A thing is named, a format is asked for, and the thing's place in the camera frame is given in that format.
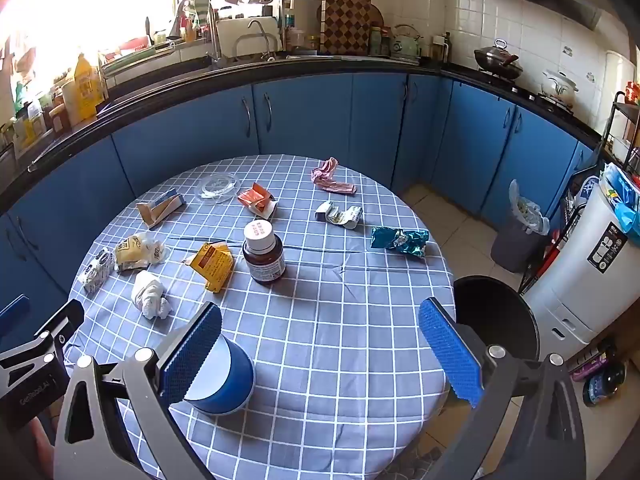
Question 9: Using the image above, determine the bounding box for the yellow white wrapper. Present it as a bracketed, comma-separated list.
[114, 232, 166, 273]

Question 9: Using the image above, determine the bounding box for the row of blue cabinet doors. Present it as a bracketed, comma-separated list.
[0, 72, 596, 321]

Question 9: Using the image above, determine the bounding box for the white tissue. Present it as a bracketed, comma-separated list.
[131, 270, 171, 320]

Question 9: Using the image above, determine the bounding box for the black trash bin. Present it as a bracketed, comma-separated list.
[452, 275, 542, 366]

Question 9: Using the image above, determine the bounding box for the clear plastic bin liner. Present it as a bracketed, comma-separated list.
[507, 179, 551, 236]

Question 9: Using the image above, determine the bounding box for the black kitchen countertop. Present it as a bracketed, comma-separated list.
[0, 52, 606, 201]

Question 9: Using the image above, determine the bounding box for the pale green kettle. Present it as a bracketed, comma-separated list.
[390, 25, 423, 61]

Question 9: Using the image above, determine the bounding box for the tan carton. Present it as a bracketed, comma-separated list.
[136, 187, 187, 228]

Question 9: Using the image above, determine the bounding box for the white label wrapper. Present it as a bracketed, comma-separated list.
[326, 205, 363, 231]

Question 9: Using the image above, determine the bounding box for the orange packet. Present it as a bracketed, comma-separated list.
[236, 182, 278, 219]

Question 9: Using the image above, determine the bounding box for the clear plastic lid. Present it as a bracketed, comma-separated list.
[192, 171, 241, 205]

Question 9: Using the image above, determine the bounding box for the grey small waste bin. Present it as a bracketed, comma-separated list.
[490, 205, 551, 273]

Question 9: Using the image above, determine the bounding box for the blue paper cup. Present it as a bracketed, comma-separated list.
[182, 332, 257, 416]

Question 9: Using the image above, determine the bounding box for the brown medicine bottle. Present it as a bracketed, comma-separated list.
[242, 220, 287, 286]

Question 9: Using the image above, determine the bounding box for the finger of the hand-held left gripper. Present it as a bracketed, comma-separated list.
[0, 294, 30, 333]
[0, 300, 85, 396]

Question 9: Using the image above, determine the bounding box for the blue bottle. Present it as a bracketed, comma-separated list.
[582, 360, 628, 407]

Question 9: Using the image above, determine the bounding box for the white washing machine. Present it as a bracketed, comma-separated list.
[520, 180, 636, 346]

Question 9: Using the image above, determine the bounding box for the chrome faucet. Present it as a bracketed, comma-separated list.
[247, 19, 273, 61]

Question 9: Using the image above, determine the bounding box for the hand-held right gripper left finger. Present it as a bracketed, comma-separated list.
[54, 302, 223, 480]

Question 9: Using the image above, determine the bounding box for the checkered wooden cutting board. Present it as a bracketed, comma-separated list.
[320, 0, 373, 56]

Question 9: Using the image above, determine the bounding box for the black metal rack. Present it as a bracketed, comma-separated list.
[595, 91, 640, 171]

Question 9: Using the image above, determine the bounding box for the black white printed wrapper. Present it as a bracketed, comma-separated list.
[80, 247, 115, 295]

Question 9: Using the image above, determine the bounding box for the white plastic dish tub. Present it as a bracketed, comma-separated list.
[216, 16, 281, 56]

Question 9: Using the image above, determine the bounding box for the yellow snack packet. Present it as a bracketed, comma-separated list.
[182, 241, 234, 293]

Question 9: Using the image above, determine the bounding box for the black wok with lid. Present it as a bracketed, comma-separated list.
[474, 39, 523, 81]

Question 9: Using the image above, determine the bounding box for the yellow bag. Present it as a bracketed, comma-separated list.
[74, 52, 106, 121]

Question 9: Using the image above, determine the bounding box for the blue plastic bag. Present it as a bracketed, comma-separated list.
[600, 162, 640, 248]

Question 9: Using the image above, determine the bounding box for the green striped cloth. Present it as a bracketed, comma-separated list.
[182, 0, 213, 31]

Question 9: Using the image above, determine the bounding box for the teal foil wrapper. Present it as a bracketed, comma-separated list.
[370, 226, 431, 260]

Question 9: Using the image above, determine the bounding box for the black gas stove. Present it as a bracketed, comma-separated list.
[480, 72, 576, 113]

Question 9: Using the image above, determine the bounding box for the small white medicine box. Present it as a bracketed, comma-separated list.
[315, 200, 342, 223]

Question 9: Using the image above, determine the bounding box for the pink wrapper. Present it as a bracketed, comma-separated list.
[310, 157, 357, 195]

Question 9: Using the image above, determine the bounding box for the white ceramic pot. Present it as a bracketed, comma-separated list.
[541, 70, 580, 101]

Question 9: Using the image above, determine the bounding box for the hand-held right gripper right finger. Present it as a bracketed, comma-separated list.
[419, 298, 586, 480]

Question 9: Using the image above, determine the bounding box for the blue checked tablecloth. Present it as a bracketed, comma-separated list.
[65, 154, 458, 480]

